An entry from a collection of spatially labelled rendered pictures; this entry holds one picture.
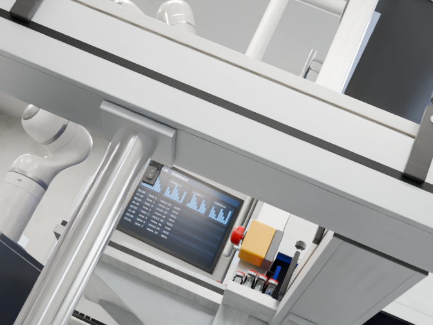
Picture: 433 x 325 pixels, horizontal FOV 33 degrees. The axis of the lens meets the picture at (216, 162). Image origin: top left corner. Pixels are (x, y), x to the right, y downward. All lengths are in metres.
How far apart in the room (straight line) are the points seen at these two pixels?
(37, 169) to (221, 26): 2.91
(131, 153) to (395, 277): 0.38
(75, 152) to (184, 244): 0.68
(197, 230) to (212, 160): 1.85
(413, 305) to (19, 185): 1.09
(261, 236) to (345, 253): 0.59
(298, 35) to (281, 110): 3.77
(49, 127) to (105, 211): 1.32
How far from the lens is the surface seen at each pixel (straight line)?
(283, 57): 4.84
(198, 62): 0.84
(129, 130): 0.84
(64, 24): 0.87
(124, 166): 0.83
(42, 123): 2.11
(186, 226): 2.69
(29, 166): 2.10
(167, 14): 2.13
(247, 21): 4.68
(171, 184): 2.73
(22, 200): 2.08
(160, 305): 1.68
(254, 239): 1.53
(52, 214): 7.28
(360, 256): 0.96
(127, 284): 1.69
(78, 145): 2.17
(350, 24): 1.91
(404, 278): 0.98
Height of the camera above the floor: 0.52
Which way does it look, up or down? 22 degrees up
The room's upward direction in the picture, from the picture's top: 25 degrees clockwise
